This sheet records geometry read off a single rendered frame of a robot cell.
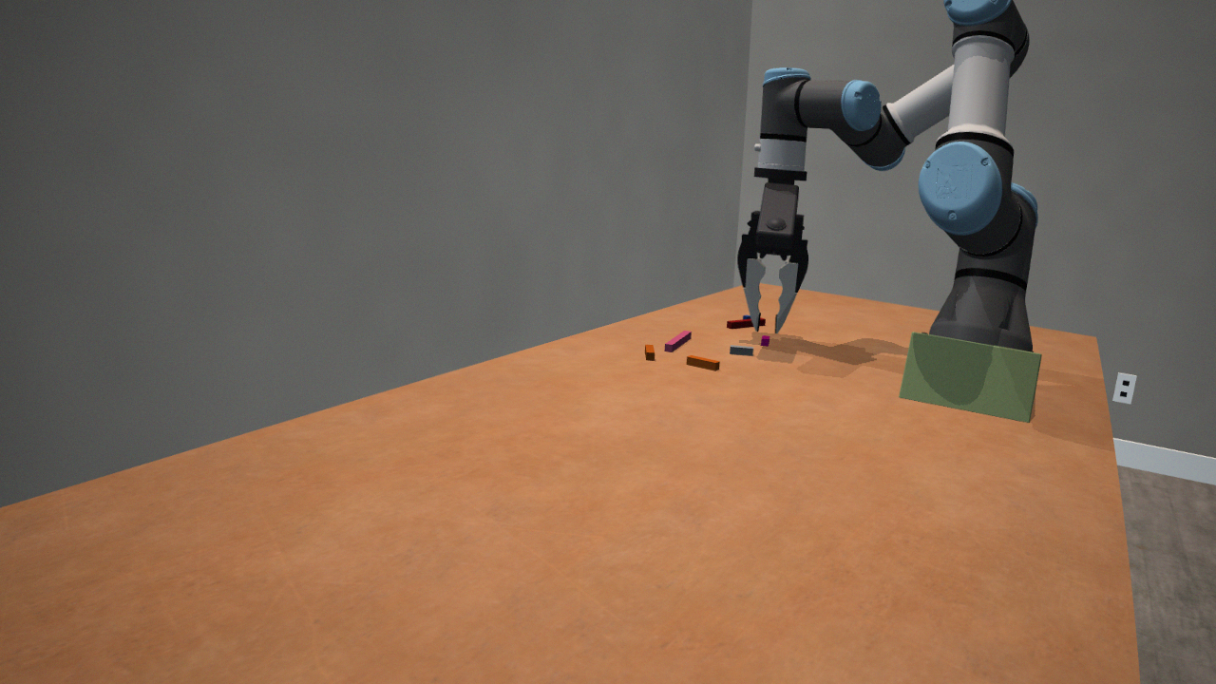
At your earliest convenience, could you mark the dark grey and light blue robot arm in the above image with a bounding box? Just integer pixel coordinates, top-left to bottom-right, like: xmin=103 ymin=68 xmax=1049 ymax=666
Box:
xmin=754 ymin=0 xmax=1038 ymax=351

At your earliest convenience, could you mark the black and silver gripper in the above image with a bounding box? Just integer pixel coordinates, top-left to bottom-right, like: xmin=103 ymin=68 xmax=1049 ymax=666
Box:
xmin=737 ymin=167 xmax=807 ymax=333

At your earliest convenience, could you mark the red rod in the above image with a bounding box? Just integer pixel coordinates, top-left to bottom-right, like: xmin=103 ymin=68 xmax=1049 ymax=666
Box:
xmin=727 ymin=318 xmax=766 ymax=329

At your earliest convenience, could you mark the pink rod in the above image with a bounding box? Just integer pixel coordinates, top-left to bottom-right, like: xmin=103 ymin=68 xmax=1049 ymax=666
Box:
xmin=665 ymin=331 xmax=692 ymax=352

